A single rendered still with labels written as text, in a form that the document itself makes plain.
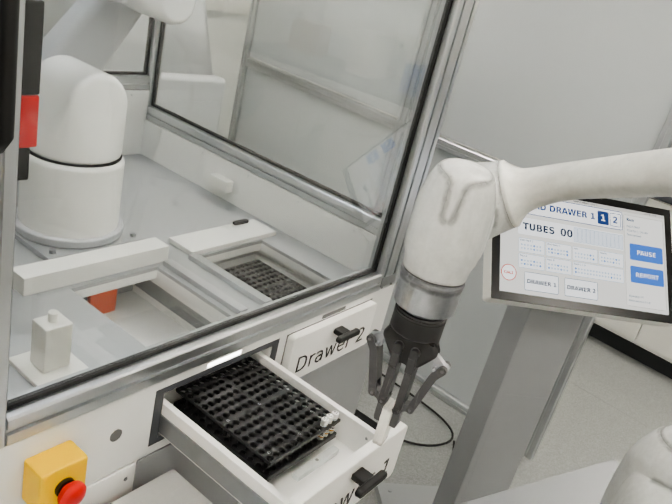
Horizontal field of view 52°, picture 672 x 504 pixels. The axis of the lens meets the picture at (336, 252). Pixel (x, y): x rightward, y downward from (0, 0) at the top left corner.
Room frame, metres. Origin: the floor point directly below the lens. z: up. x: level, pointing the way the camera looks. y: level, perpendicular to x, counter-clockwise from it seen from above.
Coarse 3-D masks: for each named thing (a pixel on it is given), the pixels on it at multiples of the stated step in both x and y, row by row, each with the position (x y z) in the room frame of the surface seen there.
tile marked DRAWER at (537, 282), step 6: (528, 276) 1.55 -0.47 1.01; (534, 276) 1.56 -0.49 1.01; (540, 276) 1.56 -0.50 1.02; (546, 276) 1.57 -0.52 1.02; (552, 276) 1.58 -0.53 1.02; (558, 276) 1.58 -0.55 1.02; (528, 282) 1.54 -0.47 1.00; (534, 282) 1.55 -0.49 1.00; (540, 282) 1.56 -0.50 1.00; (546, 282) 1.56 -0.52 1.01; (552, 282) 1.57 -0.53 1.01; (558, 282) 1.57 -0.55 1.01; (528, 288) 1.54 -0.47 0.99; (534, 288) 1.54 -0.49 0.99; (540, 288) 1.55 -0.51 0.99; (546, 288) 1.55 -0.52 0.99; (552, 288) 1.56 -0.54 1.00; (558, 288) 1.56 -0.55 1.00; (558, 294) 1.55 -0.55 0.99
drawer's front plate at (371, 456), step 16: (400, 432) 0.94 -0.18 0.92; (368, 448) 0.88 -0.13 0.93; (384, 448) 0.91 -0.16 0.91; (400, 448) 0.96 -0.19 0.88; (352, 464) 0.83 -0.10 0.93; (368, 464) 0.87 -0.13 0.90; (384, 464) 0.92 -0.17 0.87; (320, 480) 0.78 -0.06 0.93; (336, 480) 0.79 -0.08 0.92; (352, 480) 0.84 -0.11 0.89; (304, 496) 0.74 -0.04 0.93; (320, 496) 0.76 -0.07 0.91; (336, 496) 0.81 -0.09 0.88; (352, 496) 0.85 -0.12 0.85
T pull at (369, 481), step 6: (360, 468) 0.85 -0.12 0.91; (354, 474) 0.83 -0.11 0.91; (360, 474) 0.83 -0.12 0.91; (366, 474) 0.84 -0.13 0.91; (372, 474) 0.84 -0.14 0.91; (378, 474) 0.84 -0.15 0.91; (384, 474) 0.84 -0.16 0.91; (354, 480) 0.83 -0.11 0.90; (360, 480) 0.82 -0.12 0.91; (366, 480) 0.82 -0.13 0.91; (372, 480) 0.82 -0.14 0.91; (378, 480) 0.83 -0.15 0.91; (360, 486) 0.81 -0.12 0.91; (366, 486) 0.81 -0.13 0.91; (372, 486) 0.82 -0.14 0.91; (360, 492) 0.79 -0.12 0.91; (366, 492) 0.80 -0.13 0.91; (360, 498) 0.79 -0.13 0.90
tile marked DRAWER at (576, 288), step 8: (568, 280) 1.58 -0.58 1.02; (576, 280) 1.59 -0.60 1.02; (584, 280) 1.60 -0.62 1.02; (568, 288) 1.57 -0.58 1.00; (576, 288) 1.58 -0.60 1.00; (584, 288) 1.59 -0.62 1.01; (592, 288) 1.59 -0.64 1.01; (568, 296) 1.56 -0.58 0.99; (576, 296) 1.57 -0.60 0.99; (584, 296) 1.57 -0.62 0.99; (592, 296) 1.58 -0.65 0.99
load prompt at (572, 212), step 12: (552, 204) 1.69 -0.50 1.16; (564, 204) 1.71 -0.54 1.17; (576, 204) 1.72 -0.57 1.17; (552, 216) 1.67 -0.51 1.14; (564, 216) 1.69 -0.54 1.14; (576, 216) 1.70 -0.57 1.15; (588, 216) 1.71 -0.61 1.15; (600, 216) 1.72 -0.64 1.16; (612, 216) 1.73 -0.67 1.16; (612, 228) 1.71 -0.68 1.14
